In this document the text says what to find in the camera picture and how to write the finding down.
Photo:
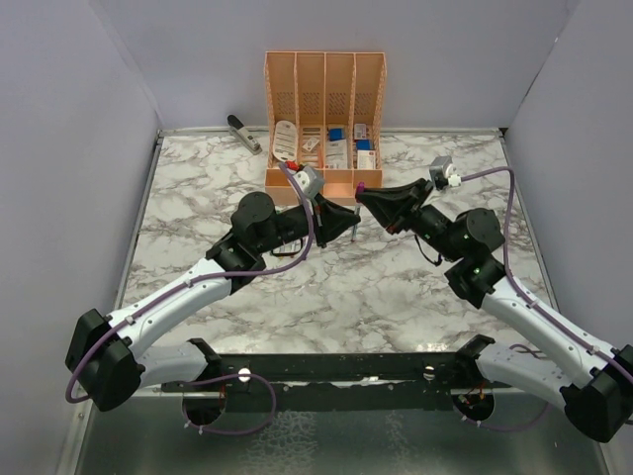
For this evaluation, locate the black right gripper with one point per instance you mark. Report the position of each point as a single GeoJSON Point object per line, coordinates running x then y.
{"type": "Point", "coordinates": [391, 204]}

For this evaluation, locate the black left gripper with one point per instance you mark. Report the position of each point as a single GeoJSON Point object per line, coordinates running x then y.
{"type": "Point", "coordinates": [331, 219]}

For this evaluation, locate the white pen purple end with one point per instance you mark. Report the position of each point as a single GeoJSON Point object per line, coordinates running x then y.
{"type": "Point", "coordinates": [355, 227]}

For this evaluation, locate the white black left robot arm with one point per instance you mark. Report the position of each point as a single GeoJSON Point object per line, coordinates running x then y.
{"type": "Point", "coordinates": [105, 353]}

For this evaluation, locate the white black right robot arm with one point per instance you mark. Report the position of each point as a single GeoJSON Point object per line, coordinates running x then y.
{"type": "Point", "coordinates": [587, 378]}

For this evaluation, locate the red white card box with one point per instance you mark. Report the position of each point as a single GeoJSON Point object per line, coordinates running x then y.
{"type": "Point", "coordinates": [366, 160]}

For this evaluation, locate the white oval ruler card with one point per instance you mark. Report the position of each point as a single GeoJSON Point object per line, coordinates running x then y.
{"type": "Point", "coordinates": [285, 141]}

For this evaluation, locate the blue box in organizer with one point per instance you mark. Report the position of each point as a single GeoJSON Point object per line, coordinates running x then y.
{"type": "Point", "coordinates": [336, 134]}

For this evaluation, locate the peach plastic desk organizer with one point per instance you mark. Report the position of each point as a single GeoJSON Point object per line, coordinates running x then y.
{"type": "Point", "coordinates": [317, 91]}

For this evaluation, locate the black grey stapler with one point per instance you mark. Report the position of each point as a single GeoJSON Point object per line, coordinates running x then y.
{"type": "Point", "coordinates": [237, 128]}

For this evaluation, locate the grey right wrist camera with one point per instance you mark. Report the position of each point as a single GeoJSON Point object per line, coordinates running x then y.
{"type": "Point", "coordinates": [443, 173]}

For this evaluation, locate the black mounting rail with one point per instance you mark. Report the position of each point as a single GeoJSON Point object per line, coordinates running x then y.
{"type": "Point", "coordinates": [337, 382]}

